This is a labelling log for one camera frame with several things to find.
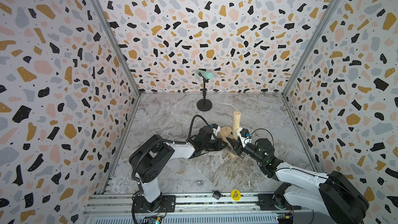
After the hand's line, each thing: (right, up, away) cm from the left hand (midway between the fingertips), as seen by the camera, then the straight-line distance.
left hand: (231, 145), depth 86 cm
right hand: (0, +6, -7) cm, 9 cm away
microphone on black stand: (-16, +23, +28) cm, 40 cm away
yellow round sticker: (0, -22, -9) cm, 24 cm away
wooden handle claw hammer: (0, +14, -17) cm, 22 cm away
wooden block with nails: (-1, +6, +11) cm, 13 cm away
